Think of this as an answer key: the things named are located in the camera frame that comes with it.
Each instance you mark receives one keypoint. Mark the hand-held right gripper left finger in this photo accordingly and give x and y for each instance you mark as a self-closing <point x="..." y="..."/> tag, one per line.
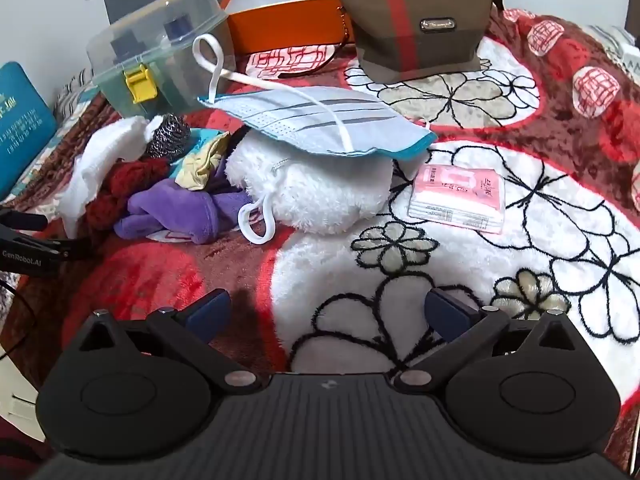
<point x="210" y="306"/>

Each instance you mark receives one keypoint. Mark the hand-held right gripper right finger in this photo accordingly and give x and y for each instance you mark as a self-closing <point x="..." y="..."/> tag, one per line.
<point x="444" y="310"/>

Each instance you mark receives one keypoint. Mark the purple cloth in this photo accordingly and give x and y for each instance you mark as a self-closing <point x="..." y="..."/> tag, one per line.
<point x="180" y="210"/>

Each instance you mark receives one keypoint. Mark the dark red knitted cloth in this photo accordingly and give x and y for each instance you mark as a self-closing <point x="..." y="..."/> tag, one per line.
<point x="117" y="185"/>

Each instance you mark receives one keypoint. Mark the cream cloth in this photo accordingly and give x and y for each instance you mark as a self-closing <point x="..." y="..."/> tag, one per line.
<point x="200" y="165"/>

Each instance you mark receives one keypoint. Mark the white cloth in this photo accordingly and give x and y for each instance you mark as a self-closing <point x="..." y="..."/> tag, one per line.
<point x="110" y="137"/>

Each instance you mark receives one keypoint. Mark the white plush toy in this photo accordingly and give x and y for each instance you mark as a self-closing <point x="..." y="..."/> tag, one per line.
<point x="320" y="190"/>

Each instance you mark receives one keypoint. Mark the teal cloth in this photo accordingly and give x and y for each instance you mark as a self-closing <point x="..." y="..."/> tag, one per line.
<point x="200" y="137"/>

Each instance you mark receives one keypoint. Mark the orange cardboard box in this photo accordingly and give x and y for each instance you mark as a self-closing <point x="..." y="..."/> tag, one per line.
<point x="285" y="25"/>

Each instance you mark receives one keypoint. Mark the pink tissue packet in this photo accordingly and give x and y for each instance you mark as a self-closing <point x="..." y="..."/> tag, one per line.
<point x="457" y="197"/>

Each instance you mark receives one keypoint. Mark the teal cushion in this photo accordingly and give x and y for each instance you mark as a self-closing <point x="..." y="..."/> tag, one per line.
<point x="25" y="125"/>

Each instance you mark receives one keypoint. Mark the steel wool scrubber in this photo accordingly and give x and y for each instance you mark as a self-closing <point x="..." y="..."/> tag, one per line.
<point x="167" y="135"/>

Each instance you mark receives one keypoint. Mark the clear plastic storage box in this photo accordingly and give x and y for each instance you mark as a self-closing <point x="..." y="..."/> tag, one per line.
<point x="165" y="75"/>

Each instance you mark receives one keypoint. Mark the black cap bottle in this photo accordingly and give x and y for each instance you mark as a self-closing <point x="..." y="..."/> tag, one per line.
<point x="122" y="46"/>

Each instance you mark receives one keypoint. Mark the navy cap bottle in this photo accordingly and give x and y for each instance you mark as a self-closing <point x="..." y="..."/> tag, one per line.
<point x="177" y="27"/>

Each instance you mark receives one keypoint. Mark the brown striped zipper pouch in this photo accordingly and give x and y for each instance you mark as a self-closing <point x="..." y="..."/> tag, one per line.
<point x="415" y="35"/>

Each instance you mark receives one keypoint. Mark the white patterned bedsheet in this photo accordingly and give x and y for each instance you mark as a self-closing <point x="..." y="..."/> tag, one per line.
<point x="620" y="47"/>

